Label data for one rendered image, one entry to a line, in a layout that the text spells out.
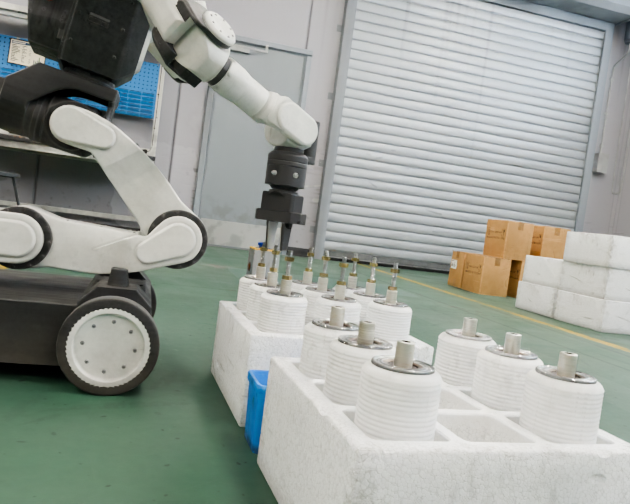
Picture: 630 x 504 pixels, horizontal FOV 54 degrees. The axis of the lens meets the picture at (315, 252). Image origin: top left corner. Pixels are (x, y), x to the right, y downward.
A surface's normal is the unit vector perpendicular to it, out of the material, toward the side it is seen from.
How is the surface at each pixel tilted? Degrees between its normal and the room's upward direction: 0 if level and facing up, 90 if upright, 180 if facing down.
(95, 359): 90
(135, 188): 90
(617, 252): 90
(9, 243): 90
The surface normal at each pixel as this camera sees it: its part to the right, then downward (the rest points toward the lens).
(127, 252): -0.15, 0.22
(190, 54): -0.41, 0.18
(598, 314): -0.94, -0.11
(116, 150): 0.26, 0.08
